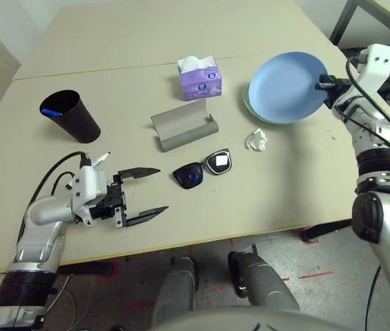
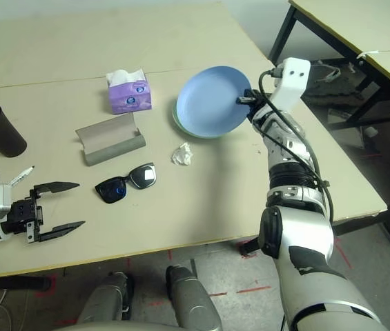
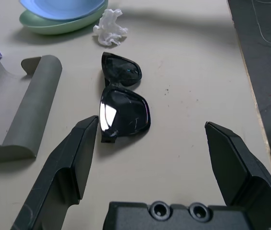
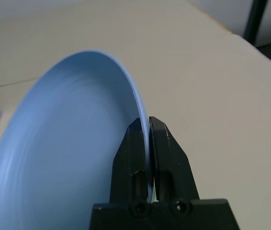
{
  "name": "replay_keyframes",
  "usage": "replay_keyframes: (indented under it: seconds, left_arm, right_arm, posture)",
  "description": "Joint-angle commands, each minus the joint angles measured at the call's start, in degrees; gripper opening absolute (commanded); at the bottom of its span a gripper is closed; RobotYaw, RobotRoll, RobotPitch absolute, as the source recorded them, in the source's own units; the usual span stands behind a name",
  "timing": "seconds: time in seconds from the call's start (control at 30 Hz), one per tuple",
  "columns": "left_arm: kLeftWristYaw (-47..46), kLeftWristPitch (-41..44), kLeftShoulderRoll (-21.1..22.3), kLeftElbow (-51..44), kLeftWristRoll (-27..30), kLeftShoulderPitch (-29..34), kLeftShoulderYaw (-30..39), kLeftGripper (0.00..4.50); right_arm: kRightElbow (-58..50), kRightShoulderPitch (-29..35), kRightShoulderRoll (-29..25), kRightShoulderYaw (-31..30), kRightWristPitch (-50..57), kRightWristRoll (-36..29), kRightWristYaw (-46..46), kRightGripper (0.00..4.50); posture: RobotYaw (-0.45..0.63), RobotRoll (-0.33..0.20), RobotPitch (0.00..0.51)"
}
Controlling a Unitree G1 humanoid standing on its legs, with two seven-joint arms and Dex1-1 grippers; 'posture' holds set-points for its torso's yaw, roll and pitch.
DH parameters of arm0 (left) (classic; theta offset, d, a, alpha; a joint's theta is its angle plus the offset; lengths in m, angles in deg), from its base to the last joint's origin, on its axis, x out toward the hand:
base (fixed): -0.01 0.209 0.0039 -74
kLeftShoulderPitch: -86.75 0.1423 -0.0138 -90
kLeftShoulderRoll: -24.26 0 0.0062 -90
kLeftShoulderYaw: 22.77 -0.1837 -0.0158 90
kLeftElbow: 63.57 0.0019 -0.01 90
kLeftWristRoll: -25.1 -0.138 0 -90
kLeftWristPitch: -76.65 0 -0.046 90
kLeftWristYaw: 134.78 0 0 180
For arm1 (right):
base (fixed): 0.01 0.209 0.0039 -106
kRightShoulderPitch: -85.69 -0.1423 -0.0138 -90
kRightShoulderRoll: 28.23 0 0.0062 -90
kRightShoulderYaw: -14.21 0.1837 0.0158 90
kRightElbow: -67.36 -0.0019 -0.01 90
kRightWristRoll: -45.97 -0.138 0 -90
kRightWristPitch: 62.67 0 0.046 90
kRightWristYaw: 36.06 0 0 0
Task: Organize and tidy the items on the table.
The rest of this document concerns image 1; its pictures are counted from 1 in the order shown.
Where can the blue plastic plate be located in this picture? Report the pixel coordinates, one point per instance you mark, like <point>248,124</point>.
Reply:
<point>284,89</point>

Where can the black table foot bar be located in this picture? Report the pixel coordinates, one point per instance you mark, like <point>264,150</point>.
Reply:
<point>84,268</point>
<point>326,229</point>

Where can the black tapered cup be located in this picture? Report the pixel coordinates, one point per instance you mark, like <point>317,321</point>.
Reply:
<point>80,124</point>

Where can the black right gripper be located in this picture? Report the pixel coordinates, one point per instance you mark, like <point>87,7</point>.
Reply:
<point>341,86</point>

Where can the grey left robot leg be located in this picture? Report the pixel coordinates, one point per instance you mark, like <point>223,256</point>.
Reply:
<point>177,293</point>

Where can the grey robot leg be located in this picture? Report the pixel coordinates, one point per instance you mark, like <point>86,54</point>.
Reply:
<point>177,293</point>
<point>267,286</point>

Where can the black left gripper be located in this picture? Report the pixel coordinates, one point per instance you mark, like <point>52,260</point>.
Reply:
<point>112,200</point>

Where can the grey right robot leg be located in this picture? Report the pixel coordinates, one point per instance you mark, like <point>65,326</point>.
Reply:
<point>267,286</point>

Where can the black sunglasses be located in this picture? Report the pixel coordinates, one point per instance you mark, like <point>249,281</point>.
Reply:
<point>189,177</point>

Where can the grey glasses case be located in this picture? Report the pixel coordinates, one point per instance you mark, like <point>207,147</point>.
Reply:
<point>187,138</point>

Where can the grey robot torso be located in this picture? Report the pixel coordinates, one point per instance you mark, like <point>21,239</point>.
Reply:
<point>236,322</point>

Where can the red floor tape corner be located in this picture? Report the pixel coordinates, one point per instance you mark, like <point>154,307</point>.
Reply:
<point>106,277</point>
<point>308,239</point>

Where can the white marker black cap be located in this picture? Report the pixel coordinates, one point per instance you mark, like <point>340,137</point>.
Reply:
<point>101,158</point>

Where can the purple tissue box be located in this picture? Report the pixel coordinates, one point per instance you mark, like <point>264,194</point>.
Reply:
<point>199,86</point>

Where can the blue marker pen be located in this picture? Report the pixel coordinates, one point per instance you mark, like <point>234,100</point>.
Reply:
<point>49,111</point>

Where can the green plastic plate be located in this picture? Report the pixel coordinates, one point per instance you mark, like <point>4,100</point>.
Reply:
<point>248,107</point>

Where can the red floor tape strip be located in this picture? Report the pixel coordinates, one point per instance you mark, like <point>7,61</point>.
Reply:
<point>315,275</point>

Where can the white tissue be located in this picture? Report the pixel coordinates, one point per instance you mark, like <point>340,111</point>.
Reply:
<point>256,140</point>

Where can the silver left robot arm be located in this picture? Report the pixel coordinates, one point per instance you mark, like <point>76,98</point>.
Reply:
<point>39,241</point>

